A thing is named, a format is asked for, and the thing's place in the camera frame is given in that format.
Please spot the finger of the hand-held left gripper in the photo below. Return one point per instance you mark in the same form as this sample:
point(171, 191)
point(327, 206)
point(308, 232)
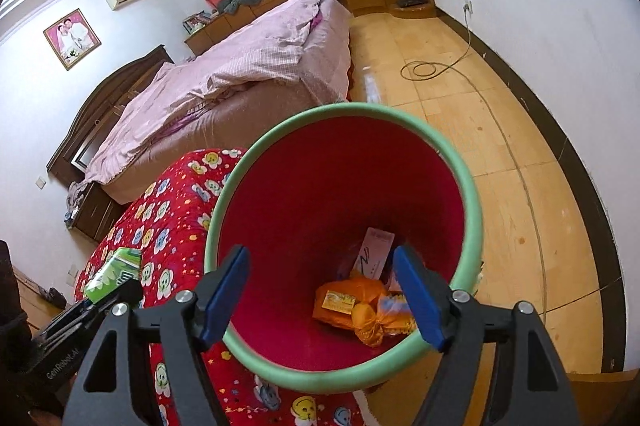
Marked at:
point(125, 293)

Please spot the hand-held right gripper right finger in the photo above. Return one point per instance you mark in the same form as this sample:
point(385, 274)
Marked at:
point(417, 301)

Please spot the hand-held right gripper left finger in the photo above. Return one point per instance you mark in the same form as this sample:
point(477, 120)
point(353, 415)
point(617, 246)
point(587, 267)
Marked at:
point(225, 296)

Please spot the green carton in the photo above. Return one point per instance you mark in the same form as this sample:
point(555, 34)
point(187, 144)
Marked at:
point(112, 271)

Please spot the orange plastic bag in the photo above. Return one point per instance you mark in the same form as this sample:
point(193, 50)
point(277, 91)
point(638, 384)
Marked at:
point(369, 325)

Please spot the white and blue box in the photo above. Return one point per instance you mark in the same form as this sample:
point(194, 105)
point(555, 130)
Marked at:
point(377, 251)

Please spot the red bin with green rim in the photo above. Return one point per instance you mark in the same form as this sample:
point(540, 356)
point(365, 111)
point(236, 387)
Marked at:
point(325, 186)

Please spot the dark slippers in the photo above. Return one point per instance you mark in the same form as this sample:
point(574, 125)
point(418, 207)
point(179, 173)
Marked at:
point(52, 297)

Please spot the person's dark clothing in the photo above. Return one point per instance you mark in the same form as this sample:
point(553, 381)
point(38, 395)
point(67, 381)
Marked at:
point(12, 306)

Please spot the red flower printed blanket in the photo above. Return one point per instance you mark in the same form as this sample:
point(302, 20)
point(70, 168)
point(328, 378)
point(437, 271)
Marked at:
point(165, 231)

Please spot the dark wooden nightstand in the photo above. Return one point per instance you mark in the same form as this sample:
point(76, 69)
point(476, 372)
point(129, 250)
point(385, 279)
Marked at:
point(100, 213)

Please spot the pile of pale clothes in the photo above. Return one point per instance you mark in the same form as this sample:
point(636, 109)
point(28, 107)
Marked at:
point(76, 201)

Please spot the bed with pink blanket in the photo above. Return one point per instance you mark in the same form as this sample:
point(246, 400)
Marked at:
point(240, 116)

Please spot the dark wooden headboard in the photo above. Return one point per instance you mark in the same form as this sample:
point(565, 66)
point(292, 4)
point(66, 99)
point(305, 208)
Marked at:
point(100, 106)

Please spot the pink duvet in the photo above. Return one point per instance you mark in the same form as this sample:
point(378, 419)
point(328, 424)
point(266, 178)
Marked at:
point(225, 66)

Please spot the grey clothes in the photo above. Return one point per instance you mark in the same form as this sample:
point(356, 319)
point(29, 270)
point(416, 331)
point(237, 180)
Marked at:
point(244, 0)

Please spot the flat dark object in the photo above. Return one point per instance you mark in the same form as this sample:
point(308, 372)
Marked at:
point(410, 1)

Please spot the white wall socket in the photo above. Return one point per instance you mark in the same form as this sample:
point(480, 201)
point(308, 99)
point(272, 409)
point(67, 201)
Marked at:
point(467, 6)
point(73, 269)

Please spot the white wall switch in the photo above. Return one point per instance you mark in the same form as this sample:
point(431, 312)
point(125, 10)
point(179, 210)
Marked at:
point(40, 181)

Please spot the framed wall photo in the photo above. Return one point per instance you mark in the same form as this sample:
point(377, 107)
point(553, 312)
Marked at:
point(72, 38)

